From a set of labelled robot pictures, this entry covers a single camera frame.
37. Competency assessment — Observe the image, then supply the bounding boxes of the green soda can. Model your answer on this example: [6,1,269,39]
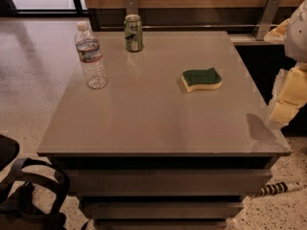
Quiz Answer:
[124,14,144,52]

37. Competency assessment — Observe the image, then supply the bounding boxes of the metal wall bracket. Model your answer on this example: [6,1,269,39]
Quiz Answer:
[252,0,281,41]
[125,0,138,14]

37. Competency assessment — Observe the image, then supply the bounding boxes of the black white striped stick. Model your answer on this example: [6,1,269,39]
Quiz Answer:
[256,181,304,196]

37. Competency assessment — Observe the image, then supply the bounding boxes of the left metal wall bracket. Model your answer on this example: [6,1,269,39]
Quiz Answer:
[125,0,138,14]

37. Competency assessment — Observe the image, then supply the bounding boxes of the clear plastic water bottle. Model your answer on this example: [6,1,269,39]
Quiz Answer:
[75,20,107,90]

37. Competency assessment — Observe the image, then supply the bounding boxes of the black bag with straps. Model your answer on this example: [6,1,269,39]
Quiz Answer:
[0,134,91,230]

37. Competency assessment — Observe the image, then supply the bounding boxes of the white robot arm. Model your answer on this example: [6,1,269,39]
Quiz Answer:
[264,0,307,129]

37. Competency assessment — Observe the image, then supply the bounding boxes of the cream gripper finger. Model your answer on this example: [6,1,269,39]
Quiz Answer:
[264,19,290,44]
[268,64,307,127]

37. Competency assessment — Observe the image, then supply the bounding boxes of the right metal wall bracket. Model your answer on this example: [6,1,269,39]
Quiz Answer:
[252,0,281,41]

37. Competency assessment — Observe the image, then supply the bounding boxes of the green and yellow sponge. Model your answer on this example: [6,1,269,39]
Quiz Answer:
[181,68,223,93]

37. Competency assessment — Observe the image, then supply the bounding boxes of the grey drawer cabinet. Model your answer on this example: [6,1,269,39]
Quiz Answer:
[38,32,291,230]

